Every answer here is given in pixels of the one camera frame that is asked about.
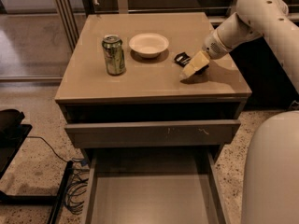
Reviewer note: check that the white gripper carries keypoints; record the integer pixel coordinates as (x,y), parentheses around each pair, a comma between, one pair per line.
(214,48)

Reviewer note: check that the black rxbar chocolate wrapper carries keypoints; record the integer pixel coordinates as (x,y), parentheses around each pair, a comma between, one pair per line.
(183,59)

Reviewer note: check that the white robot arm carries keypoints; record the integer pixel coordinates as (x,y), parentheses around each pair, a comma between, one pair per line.
(271,176)

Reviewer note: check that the grey top drawer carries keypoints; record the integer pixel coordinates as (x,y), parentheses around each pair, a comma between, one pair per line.
(153,133)

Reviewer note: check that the grey drawer cabinet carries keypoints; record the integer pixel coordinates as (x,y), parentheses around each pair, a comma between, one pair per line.
(149,90)

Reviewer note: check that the grey open middle drawer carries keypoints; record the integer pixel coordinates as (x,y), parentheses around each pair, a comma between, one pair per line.
(175,185)

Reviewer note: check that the white paper bowl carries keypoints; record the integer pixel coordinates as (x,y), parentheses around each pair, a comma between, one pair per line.
(148,45)

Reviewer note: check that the green soda can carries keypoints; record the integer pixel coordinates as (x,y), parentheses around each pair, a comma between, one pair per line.
(113,54)

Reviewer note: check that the black stand base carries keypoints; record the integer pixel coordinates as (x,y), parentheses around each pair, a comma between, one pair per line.
(12,134)

